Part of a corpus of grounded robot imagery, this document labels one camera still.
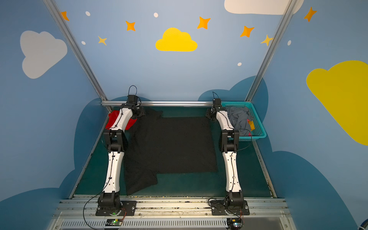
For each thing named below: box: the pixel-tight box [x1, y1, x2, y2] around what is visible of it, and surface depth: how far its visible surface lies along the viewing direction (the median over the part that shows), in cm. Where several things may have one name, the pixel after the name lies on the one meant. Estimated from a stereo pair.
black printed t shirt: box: [124, 109, 219, 196], surface depth 99 cm
